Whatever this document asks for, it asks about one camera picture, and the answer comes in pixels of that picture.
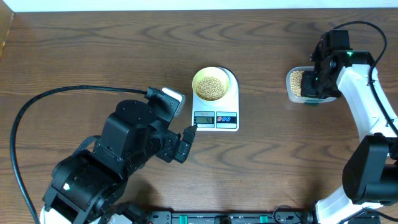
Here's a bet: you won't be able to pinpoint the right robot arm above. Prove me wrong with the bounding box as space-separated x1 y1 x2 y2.
300 28 397 223

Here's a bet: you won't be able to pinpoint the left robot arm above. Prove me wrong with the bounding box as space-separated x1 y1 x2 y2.
40 88 197 223

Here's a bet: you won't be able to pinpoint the white digital kitchen scale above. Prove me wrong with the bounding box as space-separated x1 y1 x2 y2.
192 67 239 132

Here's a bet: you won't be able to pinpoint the soybeans in yellow bowl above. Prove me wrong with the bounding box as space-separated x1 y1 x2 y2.
196 77 226 101

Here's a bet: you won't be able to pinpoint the yellow plastic bowl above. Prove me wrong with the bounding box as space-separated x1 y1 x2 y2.
192 67 229 99

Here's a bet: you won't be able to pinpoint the clear plastic bean container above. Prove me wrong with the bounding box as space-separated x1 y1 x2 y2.
286 66 336 104

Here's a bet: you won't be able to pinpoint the pile of soybeans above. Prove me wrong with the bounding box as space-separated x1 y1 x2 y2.
290 70 304 97

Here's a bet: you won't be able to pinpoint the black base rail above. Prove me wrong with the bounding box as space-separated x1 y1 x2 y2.
118 201 382 224

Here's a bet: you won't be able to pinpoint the left black cable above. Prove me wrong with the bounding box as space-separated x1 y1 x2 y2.
9 85 162 224

